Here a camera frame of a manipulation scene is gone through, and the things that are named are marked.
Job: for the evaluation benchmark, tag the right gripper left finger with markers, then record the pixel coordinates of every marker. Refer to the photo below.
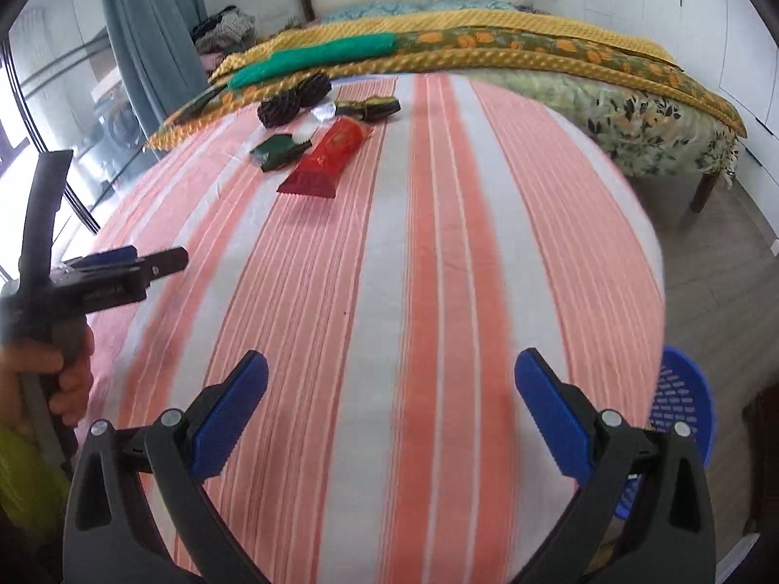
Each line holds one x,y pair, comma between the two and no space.
110,534

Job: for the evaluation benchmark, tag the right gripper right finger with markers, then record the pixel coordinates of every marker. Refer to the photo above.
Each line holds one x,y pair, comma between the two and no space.
669,534

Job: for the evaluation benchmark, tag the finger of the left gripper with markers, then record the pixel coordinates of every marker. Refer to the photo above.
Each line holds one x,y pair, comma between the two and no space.
160,264
114,258

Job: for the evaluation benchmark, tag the dark green wrapper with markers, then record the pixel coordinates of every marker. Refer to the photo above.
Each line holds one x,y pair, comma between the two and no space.
278,151

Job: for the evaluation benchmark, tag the dark red snack wrapper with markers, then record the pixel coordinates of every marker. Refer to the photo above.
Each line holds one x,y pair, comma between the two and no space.
319,171

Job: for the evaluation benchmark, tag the yellow-green sleeve forearm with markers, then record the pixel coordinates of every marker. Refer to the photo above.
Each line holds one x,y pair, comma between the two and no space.
33,494

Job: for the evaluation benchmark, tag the person's left hand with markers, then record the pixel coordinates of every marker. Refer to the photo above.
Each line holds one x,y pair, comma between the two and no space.
74,381

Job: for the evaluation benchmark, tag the blue plastic basket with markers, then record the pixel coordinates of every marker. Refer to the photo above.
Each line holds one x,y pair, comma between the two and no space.
682,395

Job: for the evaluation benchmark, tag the black spiky massage ball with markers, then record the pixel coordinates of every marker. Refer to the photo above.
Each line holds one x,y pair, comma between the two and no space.
285,106

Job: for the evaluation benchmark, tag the clothes pile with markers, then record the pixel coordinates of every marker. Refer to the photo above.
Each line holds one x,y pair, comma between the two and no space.
222,31

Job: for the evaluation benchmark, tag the green long pillow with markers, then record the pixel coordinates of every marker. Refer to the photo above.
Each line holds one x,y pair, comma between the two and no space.
331,53

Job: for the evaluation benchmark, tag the blue grey curtain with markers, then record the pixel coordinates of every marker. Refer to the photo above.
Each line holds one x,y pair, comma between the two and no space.
156,56

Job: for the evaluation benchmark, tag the silver dark crumpled wrapper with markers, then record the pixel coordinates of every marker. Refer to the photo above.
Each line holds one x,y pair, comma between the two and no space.
370,110

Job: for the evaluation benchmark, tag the pink white striped sheet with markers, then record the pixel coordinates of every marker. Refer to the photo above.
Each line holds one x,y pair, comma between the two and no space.
391,446

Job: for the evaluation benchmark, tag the blue floral pillow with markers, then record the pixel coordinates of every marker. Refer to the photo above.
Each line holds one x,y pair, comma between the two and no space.
392,8

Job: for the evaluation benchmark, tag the bed with floral sheet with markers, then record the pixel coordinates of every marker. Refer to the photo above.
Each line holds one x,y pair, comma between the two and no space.
643,133

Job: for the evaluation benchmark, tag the yellow floral quilt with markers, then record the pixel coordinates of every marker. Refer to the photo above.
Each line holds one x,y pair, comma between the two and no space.
474,38

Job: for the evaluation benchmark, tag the white wardrobe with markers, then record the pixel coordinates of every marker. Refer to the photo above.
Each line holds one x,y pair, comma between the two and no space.
727,46

